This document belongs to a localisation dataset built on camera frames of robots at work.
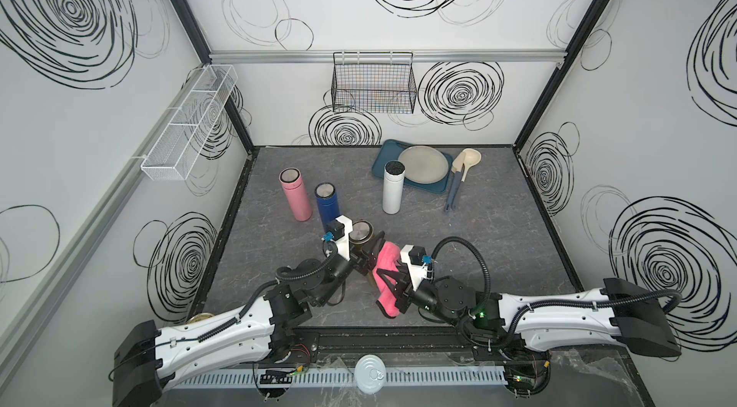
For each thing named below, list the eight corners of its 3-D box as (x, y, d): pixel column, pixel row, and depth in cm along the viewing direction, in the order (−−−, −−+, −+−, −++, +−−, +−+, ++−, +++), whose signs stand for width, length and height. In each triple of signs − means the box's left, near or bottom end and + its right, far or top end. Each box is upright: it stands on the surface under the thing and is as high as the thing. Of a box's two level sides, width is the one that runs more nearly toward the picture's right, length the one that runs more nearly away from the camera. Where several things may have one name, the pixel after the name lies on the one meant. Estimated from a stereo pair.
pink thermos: (292, 221, 100) (276, 184, 83) (296, 206, 104) (281, 167, 87) (312, 222, 100) (300, 184, 83) (314, 206, 104) (303, 167, 88)
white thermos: (382, 214, 101) (384, 176, 85) (382, 200, 105) (384, 160, 89) (400, 214, 101) (406, 176, 85) (399, 200, 105) (404, 160, 89)
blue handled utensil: (442, 210, 102) (443, 207, 101) (455, 165, 116) (456, 162, 115) (451, 214, 101) (453, 210, 100) (463, 168, 115) (465, 164, 114)
